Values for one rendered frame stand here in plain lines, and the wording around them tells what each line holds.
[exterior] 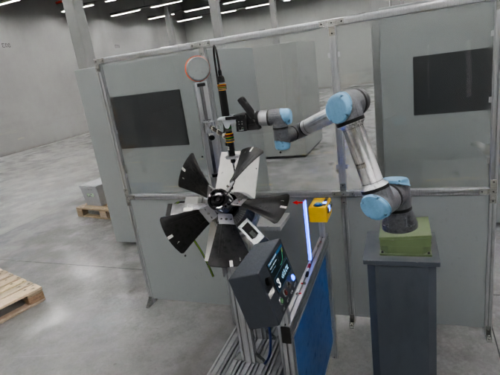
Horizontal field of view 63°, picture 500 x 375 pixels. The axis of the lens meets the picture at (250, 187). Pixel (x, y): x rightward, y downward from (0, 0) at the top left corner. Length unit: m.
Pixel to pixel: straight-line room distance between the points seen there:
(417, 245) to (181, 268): 2.10
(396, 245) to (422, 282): 0.18
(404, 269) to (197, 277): 1.95
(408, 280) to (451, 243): 0.99
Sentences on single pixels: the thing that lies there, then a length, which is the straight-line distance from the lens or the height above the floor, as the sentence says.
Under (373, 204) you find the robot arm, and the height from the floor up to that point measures 1.27.
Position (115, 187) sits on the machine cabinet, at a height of 0.74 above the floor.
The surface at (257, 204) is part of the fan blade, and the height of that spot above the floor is 1.18.
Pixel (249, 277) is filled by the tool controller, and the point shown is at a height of 1.24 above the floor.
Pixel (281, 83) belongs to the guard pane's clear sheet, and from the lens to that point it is 2.69.
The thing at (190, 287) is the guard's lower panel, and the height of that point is 0.19.
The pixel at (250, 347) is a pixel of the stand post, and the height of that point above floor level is 0.18.
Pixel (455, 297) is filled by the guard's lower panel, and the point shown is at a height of 0.26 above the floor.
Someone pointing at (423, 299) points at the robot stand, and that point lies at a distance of 1.95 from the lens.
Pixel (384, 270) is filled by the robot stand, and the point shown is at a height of 0.95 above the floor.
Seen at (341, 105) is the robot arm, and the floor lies 1.66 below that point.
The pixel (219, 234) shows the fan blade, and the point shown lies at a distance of 2.09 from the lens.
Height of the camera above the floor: 1.86
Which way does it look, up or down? 17 degrees down
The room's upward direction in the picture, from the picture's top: 8 degrees counter-clockwise
